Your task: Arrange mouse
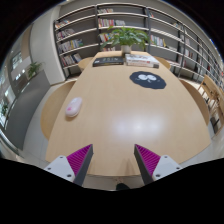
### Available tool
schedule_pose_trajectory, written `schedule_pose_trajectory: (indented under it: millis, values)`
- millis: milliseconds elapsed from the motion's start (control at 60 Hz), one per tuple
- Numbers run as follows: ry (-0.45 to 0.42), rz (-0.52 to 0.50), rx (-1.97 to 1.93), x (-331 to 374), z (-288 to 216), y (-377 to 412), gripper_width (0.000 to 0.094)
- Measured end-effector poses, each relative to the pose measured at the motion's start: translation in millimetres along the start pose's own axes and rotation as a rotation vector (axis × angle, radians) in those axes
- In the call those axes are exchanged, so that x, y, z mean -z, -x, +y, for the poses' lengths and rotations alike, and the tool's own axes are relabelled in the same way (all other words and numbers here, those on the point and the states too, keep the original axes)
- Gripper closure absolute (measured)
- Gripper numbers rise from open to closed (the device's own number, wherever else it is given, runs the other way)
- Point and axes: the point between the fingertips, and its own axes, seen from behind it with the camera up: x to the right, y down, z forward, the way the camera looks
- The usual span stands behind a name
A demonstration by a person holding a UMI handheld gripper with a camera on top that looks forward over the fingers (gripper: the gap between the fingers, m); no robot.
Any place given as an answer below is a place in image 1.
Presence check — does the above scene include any grey shelf unit with books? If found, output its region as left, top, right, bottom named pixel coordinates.
left=53, top=2, right=224, bottom=88

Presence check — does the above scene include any black book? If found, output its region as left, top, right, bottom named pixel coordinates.
left=92, top=55, right=125, bottom=68

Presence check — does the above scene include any pink white computer mouse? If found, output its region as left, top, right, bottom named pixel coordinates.
left=64, top=96, right=84, bottom=118

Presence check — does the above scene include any white book with picture cover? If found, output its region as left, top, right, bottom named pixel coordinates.
left=124, top=53, right=160, bottom=66

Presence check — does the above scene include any green floor plant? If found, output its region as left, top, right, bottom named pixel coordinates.
left=27, top=61, right=44, bottom=79

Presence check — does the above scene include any round-backed wooden chair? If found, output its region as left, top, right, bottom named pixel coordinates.
left=154, top=55, right=172, bottom=70
left=77, top=56, right=95, bottom=71
left=40, top=79, right=78, bottom=141
left=179, top=78, right=211, bottom=126

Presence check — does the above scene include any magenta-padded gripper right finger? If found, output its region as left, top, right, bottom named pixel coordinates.
left=134, top=143, right=183, bottom=186

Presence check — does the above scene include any dark cloud-shaped mouse pad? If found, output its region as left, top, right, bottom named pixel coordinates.
left=129, top=70, right=167, bottom=91

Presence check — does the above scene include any green potted plant white pot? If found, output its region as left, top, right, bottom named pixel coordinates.
left=101, top=25, right=151, bottom=55

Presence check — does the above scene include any light wooden slatted chairs group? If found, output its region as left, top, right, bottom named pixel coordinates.
left=198, top=74, right=224, bottom=134

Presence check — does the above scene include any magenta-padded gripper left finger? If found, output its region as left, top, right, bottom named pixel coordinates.
left=43, top=143, right=94, bottom=187

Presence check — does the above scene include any white book with dark spine end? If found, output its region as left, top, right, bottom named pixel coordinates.
left=125, top=61, right=160, bottom=69

